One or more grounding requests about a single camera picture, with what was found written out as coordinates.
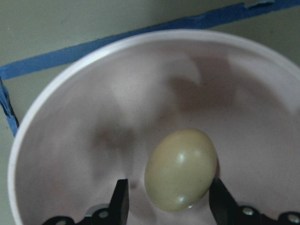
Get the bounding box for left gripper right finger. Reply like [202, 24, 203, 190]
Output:
[209, 178, 300, 225]

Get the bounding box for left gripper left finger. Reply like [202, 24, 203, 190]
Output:
[42, 179, 130, 225]

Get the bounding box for beige egg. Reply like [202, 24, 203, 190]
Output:
[144, 128, 217, 212]

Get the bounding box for pink bowl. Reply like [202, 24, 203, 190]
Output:
[8, 30, 300, 225]

